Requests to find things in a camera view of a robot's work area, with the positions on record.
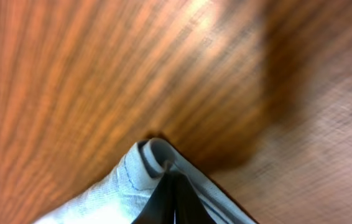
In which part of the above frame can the light blue printed t-shirt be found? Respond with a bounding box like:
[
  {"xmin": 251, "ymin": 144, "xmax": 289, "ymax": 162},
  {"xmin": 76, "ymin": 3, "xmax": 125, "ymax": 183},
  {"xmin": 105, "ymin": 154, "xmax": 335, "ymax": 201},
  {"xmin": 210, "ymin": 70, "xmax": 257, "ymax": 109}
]
[{"xmin": 36, "ymin": 138, "xmax": 254, "ymax": 223}]

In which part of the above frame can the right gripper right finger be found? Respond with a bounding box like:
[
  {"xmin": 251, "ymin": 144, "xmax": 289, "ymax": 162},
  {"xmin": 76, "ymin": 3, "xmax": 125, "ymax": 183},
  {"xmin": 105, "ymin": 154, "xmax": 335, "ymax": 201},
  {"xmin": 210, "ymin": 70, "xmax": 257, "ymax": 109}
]
[{"xmin": 175, "ymin": 174, "xmax": 216, "ymax": 224}]

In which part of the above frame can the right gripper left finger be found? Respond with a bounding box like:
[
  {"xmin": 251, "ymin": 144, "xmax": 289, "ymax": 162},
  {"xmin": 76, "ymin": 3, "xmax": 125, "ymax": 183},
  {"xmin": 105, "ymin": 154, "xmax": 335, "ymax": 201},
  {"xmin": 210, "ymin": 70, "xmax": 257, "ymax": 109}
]
[{"xmin": 132, "ymin": 173, "xmax": 175, "ymax": 224}]

